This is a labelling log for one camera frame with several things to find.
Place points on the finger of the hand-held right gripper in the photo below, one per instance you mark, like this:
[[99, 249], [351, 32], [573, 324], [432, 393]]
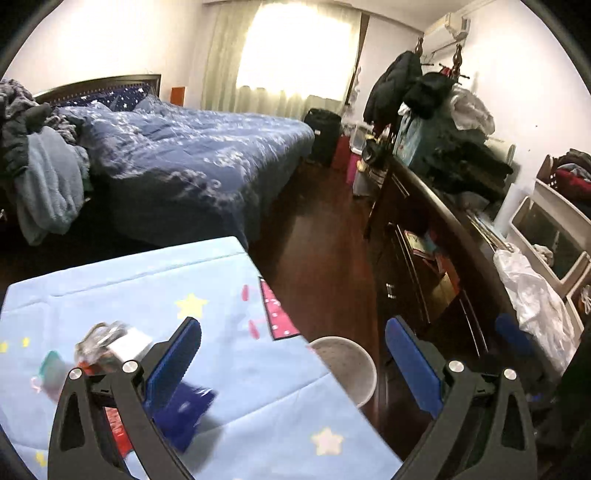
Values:
[[512, 334]]

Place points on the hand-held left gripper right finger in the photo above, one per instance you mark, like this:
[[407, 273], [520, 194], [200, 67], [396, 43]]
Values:
[[411, 362]]

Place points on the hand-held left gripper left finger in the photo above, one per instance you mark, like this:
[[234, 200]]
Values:
[[178, 357]]

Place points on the red snack packet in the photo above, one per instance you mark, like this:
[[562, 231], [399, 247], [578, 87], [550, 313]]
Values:
[[117, 429]]

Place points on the white plastic bag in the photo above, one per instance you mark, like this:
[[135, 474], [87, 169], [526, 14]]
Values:
[[535, 300]]

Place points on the blue packet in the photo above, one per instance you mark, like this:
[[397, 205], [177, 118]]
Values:
[[189, 410]]

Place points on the dark wooden dresser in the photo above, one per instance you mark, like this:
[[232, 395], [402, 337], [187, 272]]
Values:
[[406, 300]]

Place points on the light blue printed blanket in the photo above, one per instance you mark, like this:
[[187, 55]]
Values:
[[207, 286]]

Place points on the clear plastic wrapper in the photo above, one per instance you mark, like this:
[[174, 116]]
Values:
[[99, 339]]

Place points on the teal wrapper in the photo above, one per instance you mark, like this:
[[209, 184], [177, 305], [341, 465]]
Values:
[[53, 369]]

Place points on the white storage rack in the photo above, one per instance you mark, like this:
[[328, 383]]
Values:
[[526, 203]]

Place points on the pile of red dark clothes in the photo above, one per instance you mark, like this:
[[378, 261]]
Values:
[[572, 177]]

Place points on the pile of black clothes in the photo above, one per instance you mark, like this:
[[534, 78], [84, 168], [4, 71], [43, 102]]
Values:
[[466, 166]]

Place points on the white cylinder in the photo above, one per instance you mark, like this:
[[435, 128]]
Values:
[[501, 150]]

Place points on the light blue fleece blanket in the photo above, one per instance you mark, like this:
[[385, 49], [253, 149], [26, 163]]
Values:
[[46, 184]]

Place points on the red box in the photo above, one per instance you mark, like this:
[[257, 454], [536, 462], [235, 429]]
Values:
[[341, 152]]

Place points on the white garment on rack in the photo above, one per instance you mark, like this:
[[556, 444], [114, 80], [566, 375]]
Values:
[[471, 110]]

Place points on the white plastic storage box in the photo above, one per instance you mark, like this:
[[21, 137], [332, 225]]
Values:
[[361, 138]]

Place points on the black suitcase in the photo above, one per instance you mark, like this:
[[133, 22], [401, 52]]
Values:
[[322, 136]]

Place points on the black garment on rack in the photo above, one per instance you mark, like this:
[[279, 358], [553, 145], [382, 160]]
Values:
[[429, 92]]

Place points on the orange wooden board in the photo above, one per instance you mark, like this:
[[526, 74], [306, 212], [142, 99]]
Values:
[[178, 96]]

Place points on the dark blue star pillow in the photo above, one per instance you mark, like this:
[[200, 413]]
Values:
[[117, 98]]

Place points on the hanging black jacket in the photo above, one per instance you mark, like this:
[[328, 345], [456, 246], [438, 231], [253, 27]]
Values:
[[392, 87]]

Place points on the wooden coat rack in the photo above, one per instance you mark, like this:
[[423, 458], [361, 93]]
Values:
[[458, 57]]

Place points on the pile of dark grey clothes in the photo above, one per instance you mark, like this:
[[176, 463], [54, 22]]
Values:
[[18, 124]]

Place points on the dark wooden headboard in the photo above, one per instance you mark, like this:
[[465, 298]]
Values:
[[92, 85]]

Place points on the sheer white curtain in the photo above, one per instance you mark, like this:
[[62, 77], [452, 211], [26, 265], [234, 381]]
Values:
[[221, 69]]

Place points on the white air conditioner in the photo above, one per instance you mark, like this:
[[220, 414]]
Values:
[[445, 30]]

